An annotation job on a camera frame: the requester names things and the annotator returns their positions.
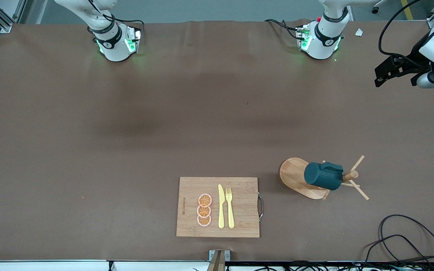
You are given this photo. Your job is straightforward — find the dark green mug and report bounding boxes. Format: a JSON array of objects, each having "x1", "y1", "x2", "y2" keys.
[{"x1": 304, "y1": 161, "x2": 344, "y2": 191}]

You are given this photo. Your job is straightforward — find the chair leg with caster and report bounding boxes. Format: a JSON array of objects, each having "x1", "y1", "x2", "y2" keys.
[{"x1": 371, "y1": 0, "x2": 391, "y2": 14}]

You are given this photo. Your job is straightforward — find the wooden mug tree stand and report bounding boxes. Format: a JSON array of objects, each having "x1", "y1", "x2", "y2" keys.
[{"x1": 280, "y1": 155, "x2": 370, "y2": 201}]

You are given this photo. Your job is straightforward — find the brown table cover sheet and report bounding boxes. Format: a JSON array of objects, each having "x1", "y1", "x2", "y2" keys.
[{"x1": 0, "y1": 20, "x2": 434, "y2": 262}]

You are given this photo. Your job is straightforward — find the bamboo cutting board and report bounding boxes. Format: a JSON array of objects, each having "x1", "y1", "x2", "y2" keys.
[{"x1": 176, "y1": 177, "x2": 264, "y2": 238}]

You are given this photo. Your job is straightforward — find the yellow plastic fork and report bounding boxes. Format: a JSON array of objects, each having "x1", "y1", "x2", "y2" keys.
[{"x1": 226, "y1": 187, "x2": 235, "y2": 229}]

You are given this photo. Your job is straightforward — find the yellow plastic knife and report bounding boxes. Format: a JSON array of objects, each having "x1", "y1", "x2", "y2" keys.
[{"x1": 218, "y1": 184, "x2": 225, "y2": 229}]

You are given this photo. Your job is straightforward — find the black left arm base cable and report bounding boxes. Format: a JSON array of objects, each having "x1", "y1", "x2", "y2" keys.
[{"x1": 264, "y1": 19, "x2": 304, "y2": 40}]

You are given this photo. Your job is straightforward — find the black arm base cable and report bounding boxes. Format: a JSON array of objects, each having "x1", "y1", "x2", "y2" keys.
[
  {"x1": 110, "y1": 14, "x2": 145, "y2": 29},
  {"x1": 264, "y1": 19, "x2": 304, "y2": 40}
]

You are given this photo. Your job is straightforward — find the black looping cable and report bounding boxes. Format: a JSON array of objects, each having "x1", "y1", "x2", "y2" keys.
[{"x1": 364, "y1": 215, "x2": 434, "y2": 271}]

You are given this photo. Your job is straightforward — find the black right arm base cable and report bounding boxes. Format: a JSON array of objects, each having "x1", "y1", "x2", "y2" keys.
[{"x1": 110, "y1": 14, "x2": 145, "y2": 29}]

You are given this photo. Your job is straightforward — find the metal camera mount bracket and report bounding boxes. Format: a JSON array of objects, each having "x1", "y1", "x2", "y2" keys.
[{"x1": 206, "y1": 250, "x2": 231, "y2": 271}]

